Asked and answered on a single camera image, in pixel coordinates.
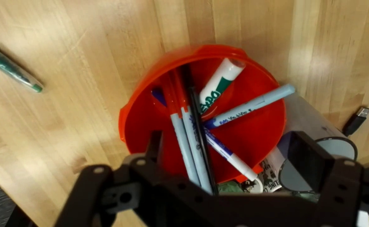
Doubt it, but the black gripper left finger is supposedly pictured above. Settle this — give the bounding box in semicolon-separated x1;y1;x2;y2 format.
145;131;164;164

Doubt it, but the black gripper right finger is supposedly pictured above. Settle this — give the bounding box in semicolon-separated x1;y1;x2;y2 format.
288;131;334;192

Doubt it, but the purple cap white marker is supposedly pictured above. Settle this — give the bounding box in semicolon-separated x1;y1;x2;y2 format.
206;131;264;193

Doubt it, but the white grey cylinder cup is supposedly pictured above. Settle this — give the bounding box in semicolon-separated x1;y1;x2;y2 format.
277;95;358;193

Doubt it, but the light blue highlighter marker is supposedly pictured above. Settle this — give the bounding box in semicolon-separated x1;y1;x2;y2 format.
204;85;296;129

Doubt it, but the red bowl cup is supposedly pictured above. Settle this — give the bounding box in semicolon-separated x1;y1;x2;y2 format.
117;44;288;186

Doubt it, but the expo green dry-erase marker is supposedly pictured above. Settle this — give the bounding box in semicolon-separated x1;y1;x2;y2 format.
199;58;246;114

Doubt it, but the green white marker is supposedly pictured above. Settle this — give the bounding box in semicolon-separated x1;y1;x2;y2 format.
0;51;44;93

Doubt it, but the black usb plug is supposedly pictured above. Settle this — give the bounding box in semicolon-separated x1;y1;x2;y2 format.
343;106;369;136

